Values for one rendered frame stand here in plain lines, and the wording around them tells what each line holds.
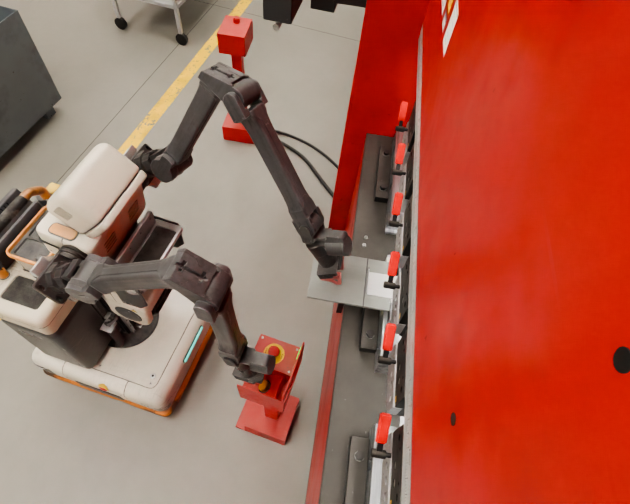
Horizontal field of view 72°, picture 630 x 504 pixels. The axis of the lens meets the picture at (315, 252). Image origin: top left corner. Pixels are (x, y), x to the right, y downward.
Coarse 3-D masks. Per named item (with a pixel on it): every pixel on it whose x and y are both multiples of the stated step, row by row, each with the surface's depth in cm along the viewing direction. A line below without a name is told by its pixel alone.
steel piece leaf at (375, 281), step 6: (372, 276) 141; (378, 276) 141; (384, 276) 142; (396, 276) 142; (372, 282) 140; (378, 282) 140; (366, 288) 138; (372, 288) 139; (378, 288) 139; (384, 288) 139; (366, 294) 138; (372, 294) 138; (378, 294) 138; (384, 294) 138; (390, 294) 138
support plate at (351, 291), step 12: (348, 264) 143; (360, 264) 144; (372, 264) 144; (384, 264) 144; (312, 276) 140; (348, 276) 141; (360, 276) 141; (312, 288) 137; (324, 288) 138; (336, 288) 138; (348, 288) 138; (360, 288) 139; (324, 300) 136; (336, 300) 136; (348, 300) 136; (360, 300) 136; (372, 300) 137; (384, 300) 137
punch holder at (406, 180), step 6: (408, 162) 131; (408, 168) 129; (408, 174) 128; (402, 180) 135; (408, 180) 126; (402, 186) 133; (408, 186) 124; (402, 192) 131; (408, 192) 124; (408, 198) 126; (402, 204) 129; (402, 210) 131
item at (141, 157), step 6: (144, 144) 136; (138, 150) 135; (144, 150) 132; (150, 150) 134; (156, 150) 132; (138, 156) 132; (144, 156) 131; (138, 162) 131; (144, 162) 131; (150, 162) 130; (144, 168) 132; (150, 168) 131; (150, 174) 133; (150, 180) 137
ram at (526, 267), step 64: (448, 0) 112; (512, 0) 63; (576, 0) 44; (448, 64) 99; (512, 64) 59; (576, 64) 42; (448, 128) 89; (512, 128) 55; (576, 128) 40; (448, 192) 80; (512, 192) 51; (576, 192) 38; (448, 256) 73; (512, 256) 49; (576, 256) 36; (448, 320) 68; (512, 320) 46; (576, 320) 35; (448, 384) 62; (512, 384) 44; (576, 384) 33; (448, 448) 58; (512, 448) 41; (576, 448) 32
